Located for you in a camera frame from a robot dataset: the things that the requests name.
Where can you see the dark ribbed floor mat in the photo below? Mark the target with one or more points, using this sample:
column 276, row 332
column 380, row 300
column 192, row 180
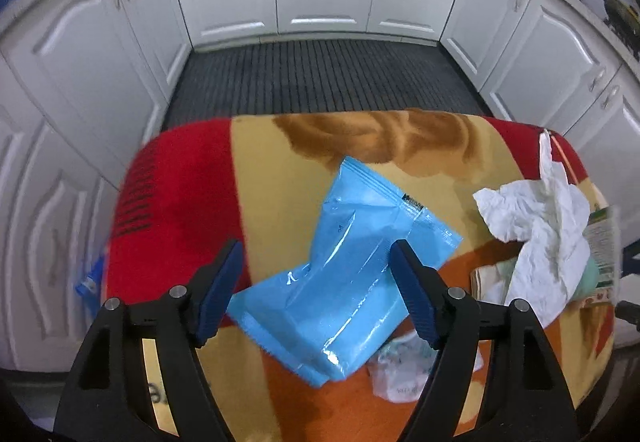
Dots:
column 325, row 77

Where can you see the small white plastic wrapper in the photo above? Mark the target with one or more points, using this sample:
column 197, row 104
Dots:
column 395, row 377

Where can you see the blue plastic bag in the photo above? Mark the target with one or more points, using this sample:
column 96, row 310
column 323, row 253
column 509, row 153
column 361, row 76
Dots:
column 87, row 283

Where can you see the green and white carton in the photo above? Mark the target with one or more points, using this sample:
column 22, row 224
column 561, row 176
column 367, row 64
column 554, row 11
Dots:
column 602, row 242

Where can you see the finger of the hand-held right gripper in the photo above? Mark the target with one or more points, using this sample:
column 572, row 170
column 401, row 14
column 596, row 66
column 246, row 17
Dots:
column 629, row 311

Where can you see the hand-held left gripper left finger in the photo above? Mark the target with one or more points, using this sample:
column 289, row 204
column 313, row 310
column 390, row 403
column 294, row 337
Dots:
column 220, row 294

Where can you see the small pink and white box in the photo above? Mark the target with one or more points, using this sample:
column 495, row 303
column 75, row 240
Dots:
column 485, row 277

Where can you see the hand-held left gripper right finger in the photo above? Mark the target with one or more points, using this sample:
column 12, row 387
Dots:
column 415, row 294

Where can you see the clay pot with yellow lid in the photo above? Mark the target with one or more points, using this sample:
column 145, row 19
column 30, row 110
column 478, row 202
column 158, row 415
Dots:
column 622, row 17

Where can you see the crumpled white tissue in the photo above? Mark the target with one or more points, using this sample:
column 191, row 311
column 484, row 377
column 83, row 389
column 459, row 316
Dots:
column 545, row 232

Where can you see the rose print blanket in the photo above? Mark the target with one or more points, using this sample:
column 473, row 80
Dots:
column 190, row 202

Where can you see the blue plastic packet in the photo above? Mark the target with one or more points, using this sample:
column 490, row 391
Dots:
column 340, row 272

